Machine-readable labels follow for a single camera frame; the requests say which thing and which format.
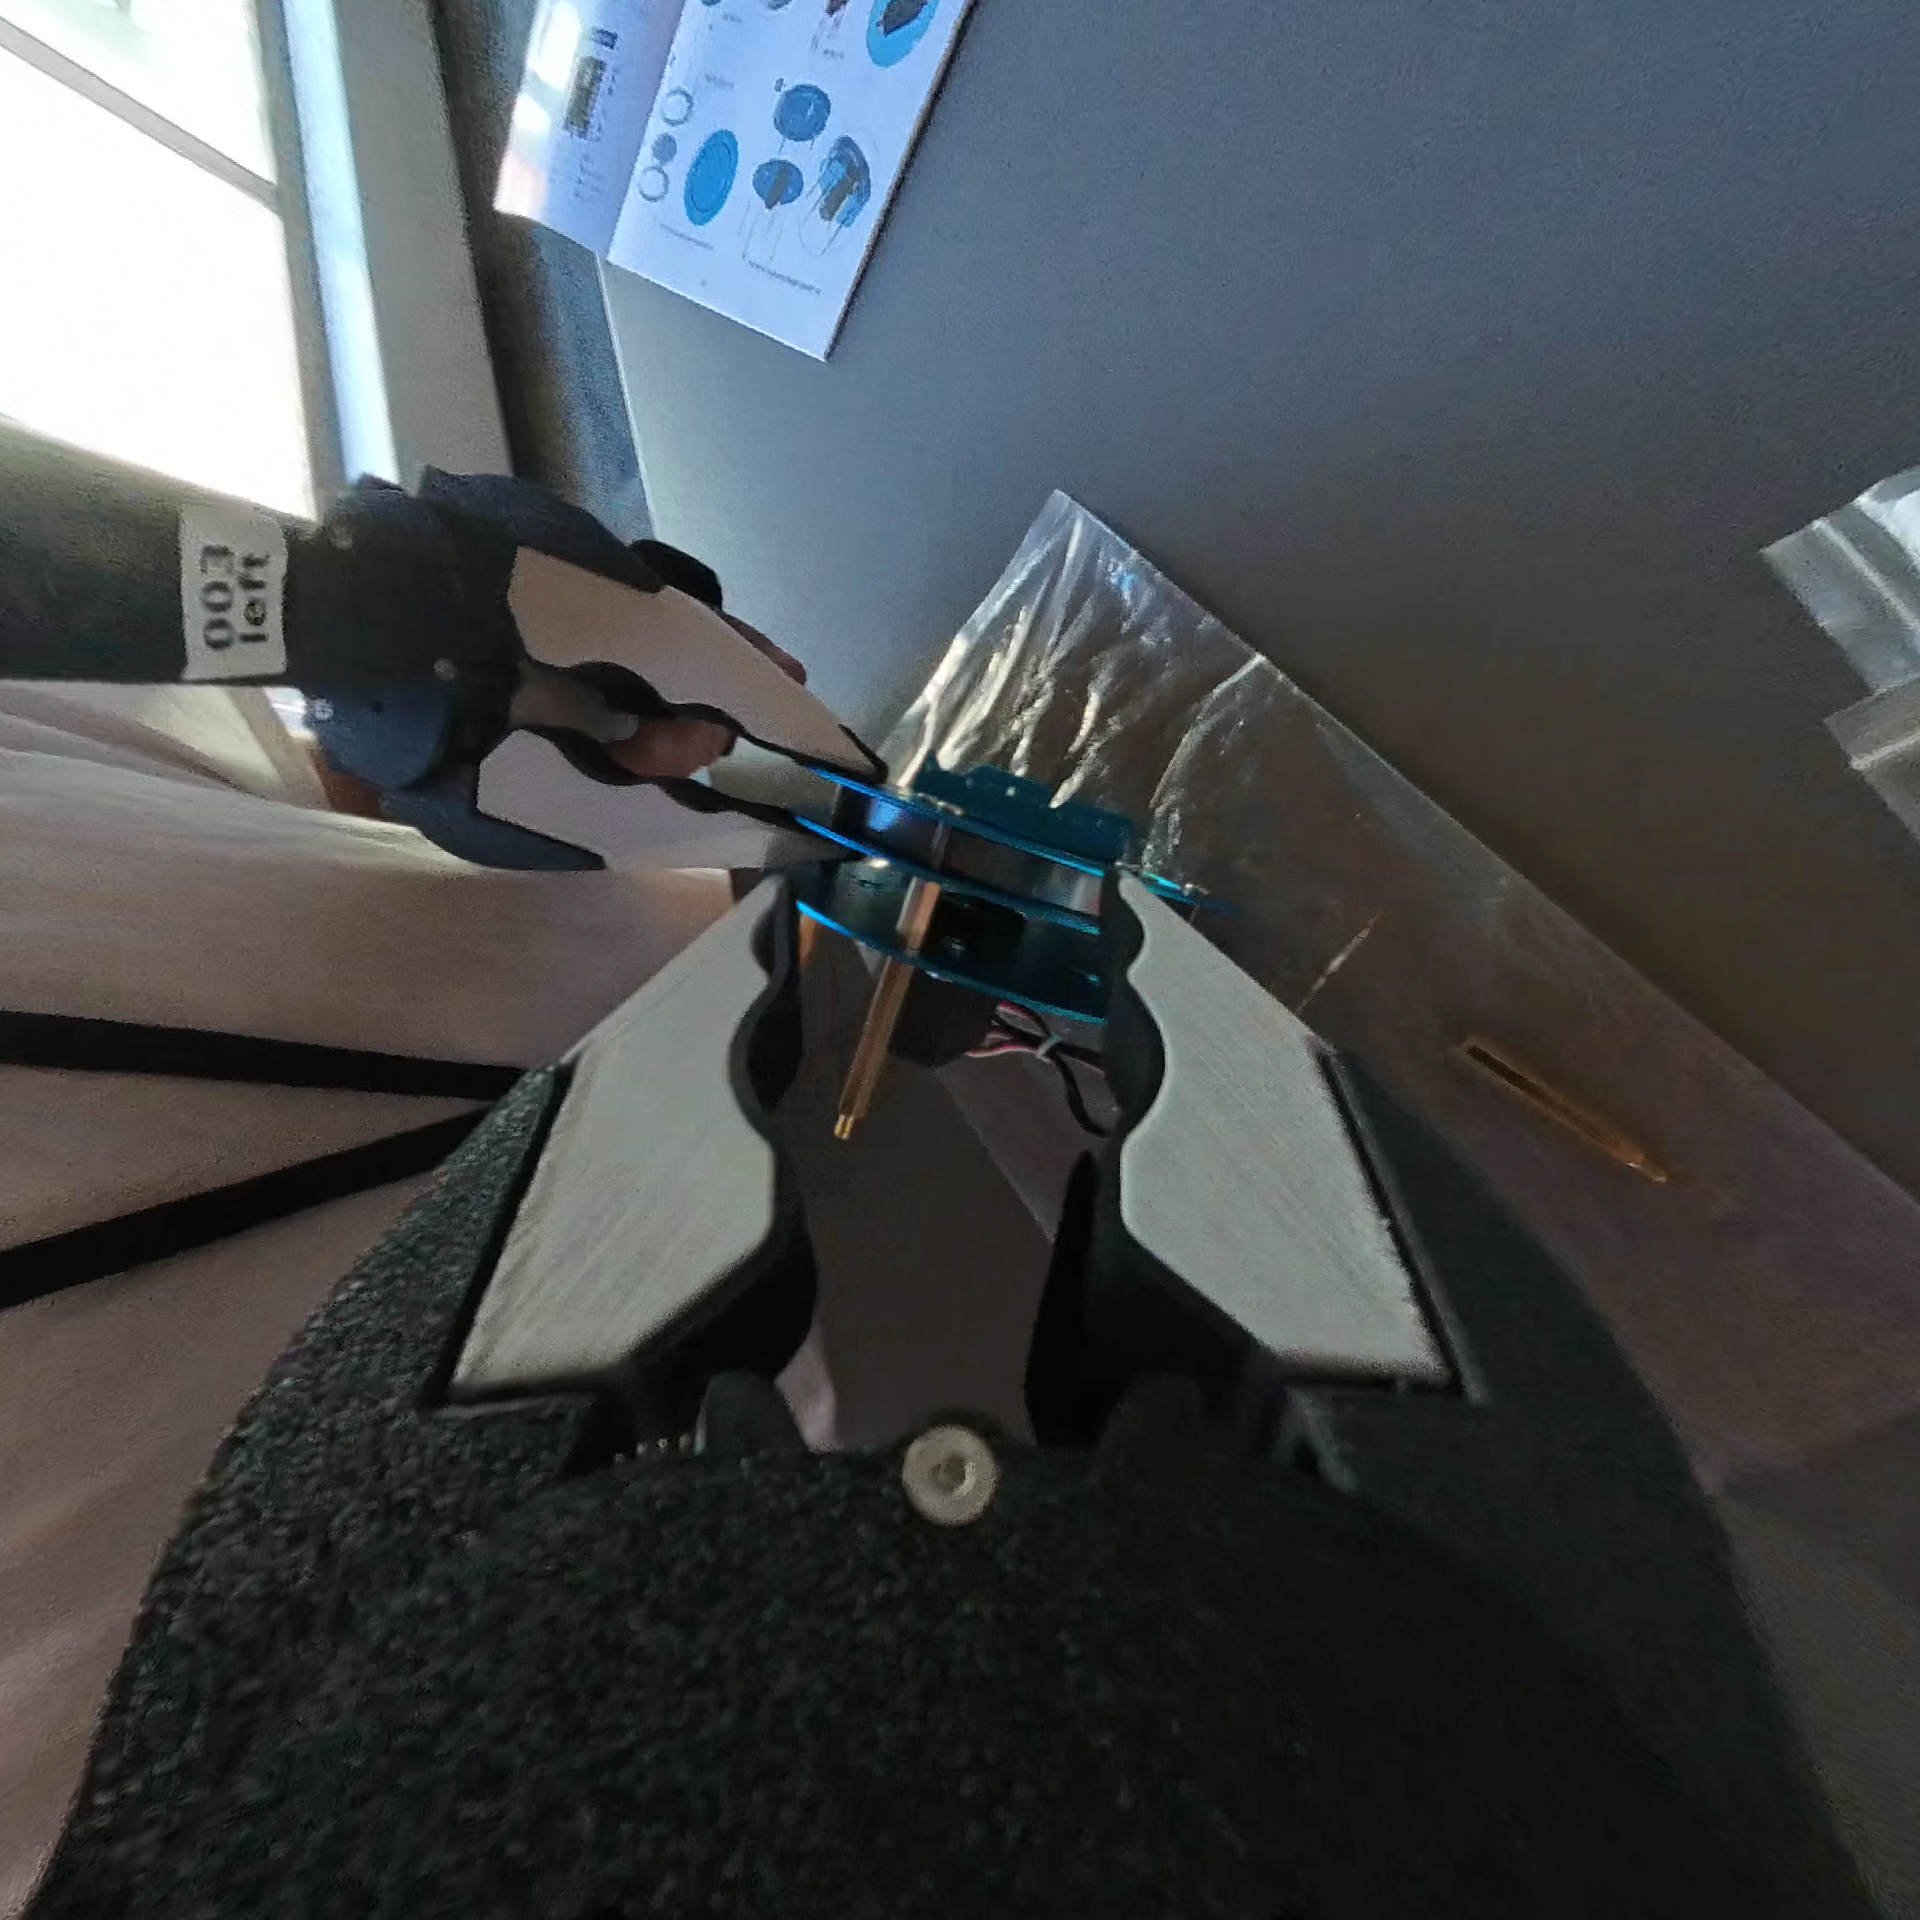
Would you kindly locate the brass standoff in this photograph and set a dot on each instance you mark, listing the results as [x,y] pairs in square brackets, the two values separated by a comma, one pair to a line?
[1560,1115]

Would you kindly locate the bright window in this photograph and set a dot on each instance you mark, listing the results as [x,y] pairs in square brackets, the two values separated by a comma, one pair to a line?
[136,270]

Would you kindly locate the grey desk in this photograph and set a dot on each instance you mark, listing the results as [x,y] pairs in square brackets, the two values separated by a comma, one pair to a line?
[1350,301]

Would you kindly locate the pile of small screw bags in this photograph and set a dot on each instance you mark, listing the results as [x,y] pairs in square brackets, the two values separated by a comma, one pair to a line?
[1861,600]

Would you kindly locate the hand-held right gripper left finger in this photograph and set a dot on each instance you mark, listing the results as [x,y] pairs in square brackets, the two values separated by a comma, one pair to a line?
[629,1201]

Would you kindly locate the person's light garment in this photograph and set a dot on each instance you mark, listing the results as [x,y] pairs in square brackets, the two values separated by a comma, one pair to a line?
[224,916]

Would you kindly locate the instruction manual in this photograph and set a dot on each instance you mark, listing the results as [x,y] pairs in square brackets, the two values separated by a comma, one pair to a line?
[750,182]

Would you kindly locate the blue round base assembly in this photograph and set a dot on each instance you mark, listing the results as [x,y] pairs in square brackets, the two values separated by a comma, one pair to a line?
[1036,833]

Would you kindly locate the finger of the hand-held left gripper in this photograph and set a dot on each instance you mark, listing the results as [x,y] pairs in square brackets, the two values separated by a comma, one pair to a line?
[661,639]
[540,811]

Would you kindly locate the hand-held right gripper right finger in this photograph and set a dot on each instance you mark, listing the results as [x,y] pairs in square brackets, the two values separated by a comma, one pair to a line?
[1276,1201]

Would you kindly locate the person's left hand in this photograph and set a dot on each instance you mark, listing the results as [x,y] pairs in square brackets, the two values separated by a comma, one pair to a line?
[676,745]

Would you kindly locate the large clear plastic bag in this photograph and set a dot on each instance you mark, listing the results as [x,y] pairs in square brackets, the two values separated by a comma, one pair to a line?
[1276,750]

